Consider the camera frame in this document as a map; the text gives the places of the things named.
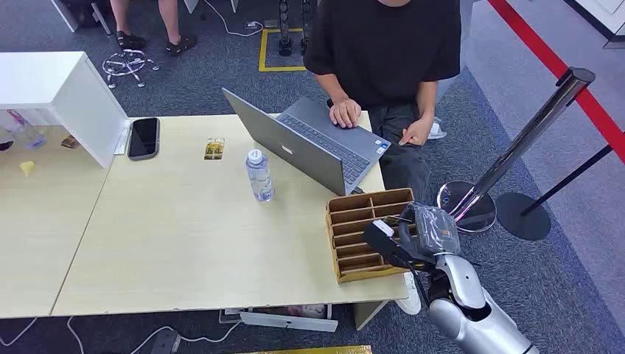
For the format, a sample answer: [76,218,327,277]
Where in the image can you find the grey power adapter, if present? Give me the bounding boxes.
[150,329,182,354]

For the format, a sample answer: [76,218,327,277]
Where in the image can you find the standing person's legs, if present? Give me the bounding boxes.
[108,0,199,58]

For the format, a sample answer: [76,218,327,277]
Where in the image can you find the yellow printed card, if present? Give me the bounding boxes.
[203,138,226,162]

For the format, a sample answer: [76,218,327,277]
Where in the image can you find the black smartphone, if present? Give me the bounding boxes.
[127,117,161,162]

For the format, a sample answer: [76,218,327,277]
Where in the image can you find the red barrier belt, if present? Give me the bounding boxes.
[487,0,625,165]

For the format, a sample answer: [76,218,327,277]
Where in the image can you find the white shoe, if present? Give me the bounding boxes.
[426,117,448,142]
[394,271,422,316]

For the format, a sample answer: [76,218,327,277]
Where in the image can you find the gold patterned mat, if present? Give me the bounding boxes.
[234,344,374,354]

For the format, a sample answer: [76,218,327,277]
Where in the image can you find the white cabinet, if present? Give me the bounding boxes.
[562,0,625,50]

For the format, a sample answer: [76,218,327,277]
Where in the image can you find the person's right hand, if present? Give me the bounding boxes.
[329,98,363,130]

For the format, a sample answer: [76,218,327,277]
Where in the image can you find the grey open laptop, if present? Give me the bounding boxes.
[222,88,392,198]

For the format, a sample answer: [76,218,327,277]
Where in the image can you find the person's left hand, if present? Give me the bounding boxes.
[398,117,435,148]

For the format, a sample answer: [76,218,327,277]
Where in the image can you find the black stanchion post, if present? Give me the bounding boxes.
[495,144,614,242]

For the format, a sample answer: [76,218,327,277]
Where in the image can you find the white floor cable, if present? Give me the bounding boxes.
[202,0,265,38]

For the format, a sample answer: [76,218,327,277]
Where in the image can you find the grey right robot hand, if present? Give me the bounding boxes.
[396,202,462,263]

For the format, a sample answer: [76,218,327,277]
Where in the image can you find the white desk shelf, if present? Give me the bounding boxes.
[0,51,131,170]

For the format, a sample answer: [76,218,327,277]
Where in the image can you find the yellow floor tape square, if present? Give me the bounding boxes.
[258,27,307,73]

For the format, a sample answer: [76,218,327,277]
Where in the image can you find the person's hand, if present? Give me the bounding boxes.
[398,117,435,148]
[329,98,363,130]

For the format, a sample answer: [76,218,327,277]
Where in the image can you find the black floor stand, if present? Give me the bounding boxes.
[277,0,294,57]
[298,0,315,55]

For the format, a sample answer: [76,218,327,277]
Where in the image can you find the white box under desk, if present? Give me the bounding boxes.
[238,303,339,333]

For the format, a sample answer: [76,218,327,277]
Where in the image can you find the chrome stanchion post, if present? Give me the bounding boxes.
[436,66,597,235]

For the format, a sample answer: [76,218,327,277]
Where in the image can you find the chrome star chair base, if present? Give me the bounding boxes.
[101,49,161,91]

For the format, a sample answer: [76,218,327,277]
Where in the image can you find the white cable under desk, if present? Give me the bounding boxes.
[66,316,243,354]

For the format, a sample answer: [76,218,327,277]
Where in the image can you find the clear plastic water bottle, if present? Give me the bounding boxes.
[245,148,276,204]

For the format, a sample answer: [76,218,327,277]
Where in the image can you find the thin white cable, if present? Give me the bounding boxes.
[0,316,38,348]

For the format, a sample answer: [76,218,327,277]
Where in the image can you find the wooden slotted card organizer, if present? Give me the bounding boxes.
[325,187,419,285]

